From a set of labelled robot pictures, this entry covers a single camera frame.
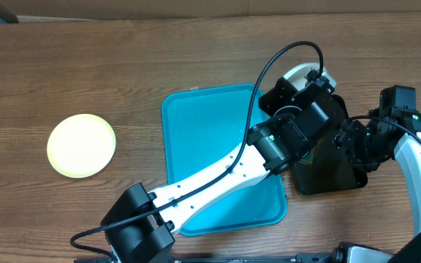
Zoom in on yellow-green plate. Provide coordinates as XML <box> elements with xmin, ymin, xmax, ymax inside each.
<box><xmin>47</xmin><ymin>114</ymin><xmax>116</xmax><ymax>179</ymax></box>

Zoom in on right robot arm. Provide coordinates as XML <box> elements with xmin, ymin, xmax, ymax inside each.
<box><xmin>331</xmin><ymin>85</ymin><xmax>421</xmax><ymax>262</ymax></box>

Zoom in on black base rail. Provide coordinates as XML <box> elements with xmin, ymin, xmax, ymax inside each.
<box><xmin>75</xmin><ymin>240</ymin><xmax>398</xmax><ymax>263</ymax></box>

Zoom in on black water tray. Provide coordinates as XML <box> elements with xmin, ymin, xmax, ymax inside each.
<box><xmin>291</xmin><ymin>95</ymin><xmax>368</xmax><ymax>195</ymax></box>

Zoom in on green yellow sponge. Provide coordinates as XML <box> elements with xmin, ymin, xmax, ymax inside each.
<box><xmin>300</xmin><ymin>149</ymin><xmax>315</xmax><ymax>165</ymax></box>

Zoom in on teal plastic tray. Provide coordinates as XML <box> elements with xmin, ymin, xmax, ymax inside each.
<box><xmin>162</xmin><ymin>83</ymin><xmax>287</xmax><ymax>236</ymax></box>

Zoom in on white plate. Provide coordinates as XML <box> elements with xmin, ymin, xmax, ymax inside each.
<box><xmin>283</xmin><ymin>63</ymin><xmax>337</xmax><ymax>93</ymax></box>

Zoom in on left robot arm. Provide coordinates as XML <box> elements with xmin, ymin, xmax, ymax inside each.
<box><xmin>101</xmin><ymin>75</ymin><xmax>344</xmax><ymax>262</ymax></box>

